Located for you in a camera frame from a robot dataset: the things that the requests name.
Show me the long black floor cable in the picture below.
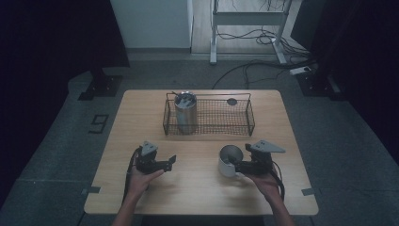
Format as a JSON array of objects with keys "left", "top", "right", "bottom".
[{"left": 211, "top": 58, "right": 316, "bottom": 90}]

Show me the dark wire mesh basket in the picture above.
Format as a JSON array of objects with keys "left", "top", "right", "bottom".
[{"left": 162, "top": 91, "right": 256, "bottom": 137}]

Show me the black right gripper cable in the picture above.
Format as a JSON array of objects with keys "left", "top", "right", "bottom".
[{"left": 270, "top": 161, "right": 286, "bottom": 202}]

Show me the steel tumbler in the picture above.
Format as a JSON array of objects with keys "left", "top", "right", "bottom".
[{"left": 173, "top": 90, "right": 199, "bottom": 136}]

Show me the black curtain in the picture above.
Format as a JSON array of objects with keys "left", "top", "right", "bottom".
[
  {"left": 0, "top": 0, "right": 131, "bottom": 202},
  {"left": 291, "top": 0, "right": 399, "bottom": 158}
]

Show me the bundle of floor cables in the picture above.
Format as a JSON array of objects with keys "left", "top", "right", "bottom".
[{"left": 215, "top": 27, "right": 312, "bottom": 59}]

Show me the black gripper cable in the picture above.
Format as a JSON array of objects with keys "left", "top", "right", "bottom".
[
  {"left": 122, "top": 146, "right": 141, "bottom": 202},
  {"left": 270, "top": 161, "right": 286, "bottom": 202}
]

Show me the person's right hand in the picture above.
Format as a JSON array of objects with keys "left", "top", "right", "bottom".
[{"left": 243, "top": 170, "right": 282, "bottom": 202}]

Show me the white cabinet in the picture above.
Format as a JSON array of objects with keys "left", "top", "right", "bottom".
[{"left": 109, "top": 0, "right": 194, "bottom": 50}]

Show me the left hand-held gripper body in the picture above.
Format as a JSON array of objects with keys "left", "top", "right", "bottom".
[{"left": 135, "top": 140, "right": 165, "bottom": 175}]

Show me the white power strip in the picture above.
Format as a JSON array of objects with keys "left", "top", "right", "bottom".
[{"left": 288, "top": 65, "right": 312, "bottom": 76}]

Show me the black stand base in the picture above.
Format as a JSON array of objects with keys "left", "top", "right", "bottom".
[
  {"left": 295, "top": 71, "right": 343, "bottom": 99},
  {"left": 77, "top": 67, "right": 124, "bottom": 102}
]

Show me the white desk frame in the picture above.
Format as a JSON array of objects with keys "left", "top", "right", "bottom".
[{"left": 209, "top": 0, "right": 295, "bottom": 66}]

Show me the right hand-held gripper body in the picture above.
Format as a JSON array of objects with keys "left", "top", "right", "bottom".
[{"left": 245, "top": 139, "right": 287, "bottom": 176}]

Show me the white cup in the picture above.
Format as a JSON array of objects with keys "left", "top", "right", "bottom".
[{"left": 217, "top": 144, "right": 245, "bottom": 179}]

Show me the person's left hand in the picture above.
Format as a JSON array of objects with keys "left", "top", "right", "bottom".
[{"left": 127, "top": 165, "right": 166, "bottom": 198}]

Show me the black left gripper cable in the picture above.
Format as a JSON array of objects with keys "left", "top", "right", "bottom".
[{"left": 122, "top": 146, "right": 141, "bottom": 202}]

